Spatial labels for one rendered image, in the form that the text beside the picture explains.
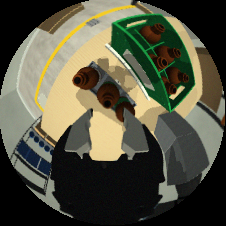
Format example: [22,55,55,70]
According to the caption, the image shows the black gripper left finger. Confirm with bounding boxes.
[50,108,93,180]

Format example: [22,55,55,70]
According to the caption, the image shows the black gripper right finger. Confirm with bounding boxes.
[121,107,165,183]

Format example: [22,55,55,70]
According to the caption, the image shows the green plastic crate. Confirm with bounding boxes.
[111,14,195,113]

